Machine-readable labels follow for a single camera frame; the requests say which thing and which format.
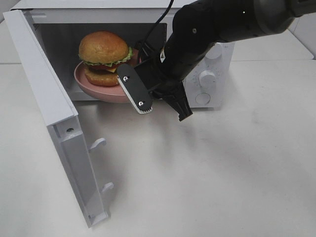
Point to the white microwave oven body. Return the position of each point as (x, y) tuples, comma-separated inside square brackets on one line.
[(61, 24)]

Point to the pink round plate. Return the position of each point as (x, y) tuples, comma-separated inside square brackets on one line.
[(111, 94)]

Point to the toy hamburger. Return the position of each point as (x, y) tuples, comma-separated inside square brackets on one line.
[(102, 52)]

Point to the white microwave door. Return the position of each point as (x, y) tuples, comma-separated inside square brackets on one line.
[(60, 117)]

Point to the lower white timer knob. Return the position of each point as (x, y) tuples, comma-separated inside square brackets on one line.
[(206, 78)]

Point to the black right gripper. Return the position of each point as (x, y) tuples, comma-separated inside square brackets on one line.
[(162, 72)]

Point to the round white door button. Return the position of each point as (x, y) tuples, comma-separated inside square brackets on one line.
[(202, 99)]

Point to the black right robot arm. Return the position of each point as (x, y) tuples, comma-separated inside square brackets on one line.
[(196, 27)]

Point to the upper white power knob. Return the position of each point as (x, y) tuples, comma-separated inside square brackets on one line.
[(214, 52)]

